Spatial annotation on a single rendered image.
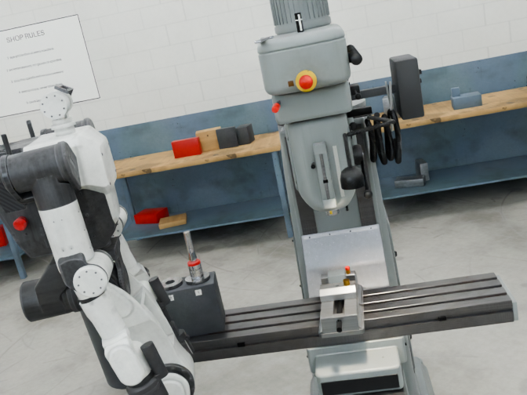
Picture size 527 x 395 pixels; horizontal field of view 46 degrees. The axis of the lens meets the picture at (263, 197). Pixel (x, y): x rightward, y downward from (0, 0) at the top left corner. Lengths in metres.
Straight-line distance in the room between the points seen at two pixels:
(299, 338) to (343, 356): 0.16
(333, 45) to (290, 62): 0.13
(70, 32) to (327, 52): 5.09
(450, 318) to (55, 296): 1.26
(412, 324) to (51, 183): 1.29
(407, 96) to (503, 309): 0.79
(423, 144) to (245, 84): 1.87
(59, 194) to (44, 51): 5.41
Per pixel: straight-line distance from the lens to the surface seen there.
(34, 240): 1.70
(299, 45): 1.82
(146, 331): 1.80
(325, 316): 2.08
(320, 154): 1.95
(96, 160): 1.61
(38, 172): 1.48
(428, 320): 2.21
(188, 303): 2.25
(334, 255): 2.54
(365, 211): 2.53
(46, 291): 1.78
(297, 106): 1.93
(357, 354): 2.20
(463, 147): 6.52
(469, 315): 2.22
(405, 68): 2.26
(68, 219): 1.50
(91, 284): 1.51
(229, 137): 5.89
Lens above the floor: 1.94
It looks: 15 degrees down
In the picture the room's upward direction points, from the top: 12 degrees counter-clockwise
